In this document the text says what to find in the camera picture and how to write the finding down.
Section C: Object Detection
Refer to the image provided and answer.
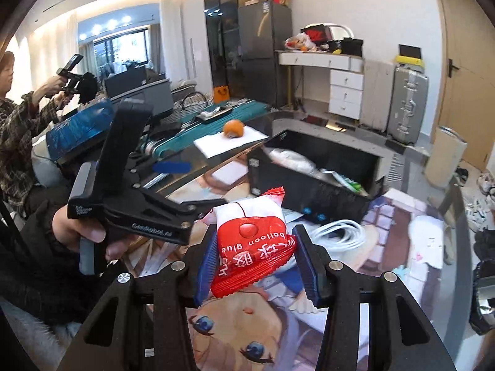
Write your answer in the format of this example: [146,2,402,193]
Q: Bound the person's left hand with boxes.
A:
[52,201,131,265]

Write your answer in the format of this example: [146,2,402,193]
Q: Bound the red and white glue packet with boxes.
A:
[211,185,298,299]

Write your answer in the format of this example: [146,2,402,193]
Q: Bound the white paper napkin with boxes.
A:
[192,126,270,159]

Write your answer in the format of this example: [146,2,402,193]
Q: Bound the black cardboard box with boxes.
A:
[247,129,389,225]

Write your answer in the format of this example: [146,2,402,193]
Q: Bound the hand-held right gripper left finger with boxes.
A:
[58,226,219,371]

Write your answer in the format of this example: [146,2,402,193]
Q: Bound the beige door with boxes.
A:
[431,0,495,171]

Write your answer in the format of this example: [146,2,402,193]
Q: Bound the clear bag of white shoelaces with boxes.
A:
[265,147,316,175]

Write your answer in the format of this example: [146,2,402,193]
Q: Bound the plastic bag of fruit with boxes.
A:
[285,33,316,52]

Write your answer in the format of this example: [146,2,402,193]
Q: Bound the woven basket with black handles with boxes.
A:
[172,90,217,111]

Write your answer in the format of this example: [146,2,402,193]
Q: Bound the white cylindrical air purifier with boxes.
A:
[423,126,469,190]

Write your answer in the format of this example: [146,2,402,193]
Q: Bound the white fluffy cloth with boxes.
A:
[4,305,84,371]

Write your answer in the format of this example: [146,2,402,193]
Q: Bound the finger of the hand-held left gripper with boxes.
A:
[135,190,230,241]
[129,160,193,187]

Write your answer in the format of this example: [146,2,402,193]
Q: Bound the green and white packet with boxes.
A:
[321,168,374,198]

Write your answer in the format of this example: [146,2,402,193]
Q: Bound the white desk with drawers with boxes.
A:
[278,49,366,121]

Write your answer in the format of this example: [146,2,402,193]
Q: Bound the large window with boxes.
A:
[77,27,152,83]

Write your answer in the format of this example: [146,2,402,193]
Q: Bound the black trash bag bin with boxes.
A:
[469,228,495,338]

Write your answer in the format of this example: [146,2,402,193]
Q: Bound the scattered loose shoes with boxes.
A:
[456,166,495,237]

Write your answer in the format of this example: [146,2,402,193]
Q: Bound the grey refrigerator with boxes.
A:
[237,0,293,109]

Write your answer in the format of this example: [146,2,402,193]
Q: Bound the person's left forearm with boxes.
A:
[0,209,128,326]

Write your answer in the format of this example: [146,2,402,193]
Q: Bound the white cable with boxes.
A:
[309,220,366,250]

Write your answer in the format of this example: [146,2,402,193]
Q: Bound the dark glass cabinet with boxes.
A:
[203,0,243,103]

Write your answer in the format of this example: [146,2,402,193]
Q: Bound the black bag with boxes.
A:
[340,38,364,57]

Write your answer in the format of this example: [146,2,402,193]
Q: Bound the white suitcase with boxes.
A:
[361,59,397,130]

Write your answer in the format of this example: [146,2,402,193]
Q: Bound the red and black shoe box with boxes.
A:
[300,24,334,45]

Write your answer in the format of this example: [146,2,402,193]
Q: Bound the orange persimmon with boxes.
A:
[223,119,246,139]

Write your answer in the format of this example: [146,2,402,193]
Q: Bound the dark grey hard case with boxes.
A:
[104,66,175,123]

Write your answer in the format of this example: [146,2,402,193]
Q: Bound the blue plastic wrapped case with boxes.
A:
[45,98,117,161]

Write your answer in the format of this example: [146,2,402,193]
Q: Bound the black and yellow box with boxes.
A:
[395,44,425,66]

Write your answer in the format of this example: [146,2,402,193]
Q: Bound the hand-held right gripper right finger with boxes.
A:
[292,224,459,371]

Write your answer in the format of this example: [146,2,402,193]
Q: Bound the silver suitcase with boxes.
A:
[387,64,430,146]

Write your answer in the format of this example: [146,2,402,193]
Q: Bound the printed cartoon table mat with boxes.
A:
[127,151,445,371]

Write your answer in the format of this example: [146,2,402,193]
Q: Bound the round white framed mirror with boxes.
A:
[327,24,355,43]

